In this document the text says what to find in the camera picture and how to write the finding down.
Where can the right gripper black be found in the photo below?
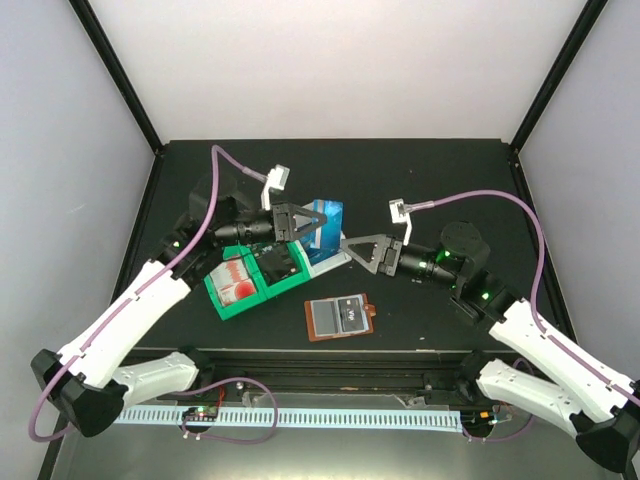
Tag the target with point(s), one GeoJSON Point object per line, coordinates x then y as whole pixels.
{"type": "Point", "coordinates": [385, 244]}

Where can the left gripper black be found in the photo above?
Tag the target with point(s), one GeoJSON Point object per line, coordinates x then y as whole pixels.
{"type": "Point", "coordinates": [284, 224]}

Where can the blue credit card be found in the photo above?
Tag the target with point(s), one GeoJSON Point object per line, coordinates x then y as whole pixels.
{"type": "Point", "coordinates": [328, 236]}

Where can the brown leather card holder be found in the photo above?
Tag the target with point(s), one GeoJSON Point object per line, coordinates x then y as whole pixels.
{"type": "Point", "coordinates": [369, 309]}

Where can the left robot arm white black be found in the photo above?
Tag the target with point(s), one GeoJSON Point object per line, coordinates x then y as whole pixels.
{"type": "Point", "coordinates": [85, 381]}

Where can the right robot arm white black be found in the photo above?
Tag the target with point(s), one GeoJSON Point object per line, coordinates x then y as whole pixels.
{"type": "Point", "coordinates": [597, 406]}

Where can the blue cards stack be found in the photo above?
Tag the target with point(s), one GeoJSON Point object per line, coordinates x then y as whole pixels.
{"type": "Point", "coordinates": [315, 256]}

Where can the black vip cards stack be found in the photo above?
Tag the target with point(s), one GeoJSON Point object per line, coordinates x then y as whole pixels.
{"type": "Point", "coordinates": [275, 262]}

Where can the red white cards stack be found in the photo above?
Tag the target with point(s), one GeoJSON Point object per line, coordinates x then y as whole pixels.
{"type": "Point", "coordinates": [232, 282]}

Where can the white bin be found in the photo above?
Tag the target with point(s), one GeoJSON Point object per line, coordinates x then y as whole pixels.
{"type": "Point", "coordinates": [338, 260]}

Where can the green bin middle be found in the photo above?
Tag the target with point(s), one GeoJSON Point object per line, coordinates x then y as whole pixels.
{"type": "Point", "coordinates": [290, 283]}

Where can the green bin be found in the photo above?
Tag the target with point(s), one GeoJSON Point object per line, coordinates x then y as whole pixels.
{"type": "Point", "coordinates": [226, 313]}
{"type": "Point", "coordinates": [290, 283]}

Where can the green bin left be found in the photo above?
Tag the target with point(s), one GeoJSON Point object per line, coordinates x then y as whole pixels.
{"type": "Point", "coordinates": [226, 313]}

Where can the small circuit board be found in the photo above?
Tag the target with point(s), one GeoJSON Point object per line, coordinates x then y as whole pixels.
{"type": "Point", "coordinates": [201, 414]}

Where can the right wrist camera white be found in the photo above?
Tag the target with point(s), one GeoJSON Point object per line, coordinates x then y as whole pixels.
{"type": "Point", "coordinates": [400, 215]}

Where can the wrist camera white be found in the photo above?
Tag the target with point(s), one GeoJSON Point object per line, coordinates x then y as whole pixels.
{"type": "Point", "coordinates": [275, 181]}
{"type": "Point", "coordinates": [400, 215]}

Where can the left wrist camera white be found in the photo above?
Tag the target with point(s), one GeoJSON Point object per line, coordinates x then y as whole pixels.
{"type": "Point", "coordinates": [275, 181]}

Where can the black aluminium rail front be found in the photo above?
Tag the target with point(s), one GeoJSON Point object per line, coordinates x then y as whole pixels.
{"type": "Point", "coordinates": [436, 376]}

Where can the white slotted cable duct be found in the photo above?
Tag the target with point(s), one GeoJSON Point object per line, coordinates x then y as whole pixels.
{"type": "Point", "coordinates": [303, 418]}

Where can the left black frame post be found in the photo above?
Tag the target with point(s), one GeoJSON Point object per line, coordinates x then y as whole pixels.
{"type": "Point", "coordinates": [102, 45]}

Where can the black frame post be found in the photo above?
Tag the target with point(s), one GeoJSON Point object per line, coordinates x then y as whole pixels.
{"type": "Point", "coordinates": [572, 45]}
{"type": "Point", "coordinates": [102, 45]}

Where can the right black frame post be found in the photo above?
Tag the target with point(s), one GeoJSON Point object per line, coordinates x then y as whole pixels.
{"type": "Point", "coordinates": [572, 45]}

